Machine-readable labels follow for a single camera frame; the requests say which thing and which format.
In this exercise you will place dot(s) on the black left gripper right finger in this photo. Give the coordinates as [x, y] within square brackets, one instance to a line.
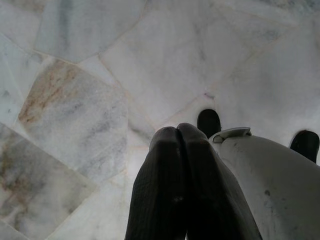
[207, 187]

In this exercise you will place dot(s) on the black robot foot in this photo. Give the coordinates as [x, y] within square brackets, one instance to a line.
[208, 122]
[306, 146]

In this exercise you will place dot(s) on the black robot left foot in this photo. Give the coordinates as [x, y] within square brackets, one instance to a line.
[208, 122]

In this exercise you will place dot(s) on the black robot right foot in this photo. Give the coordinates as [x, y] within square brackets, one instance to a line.
[306, 146]

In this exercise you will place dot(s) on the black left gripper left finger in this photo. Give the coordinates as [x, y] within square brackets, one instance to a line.
[160, 187]

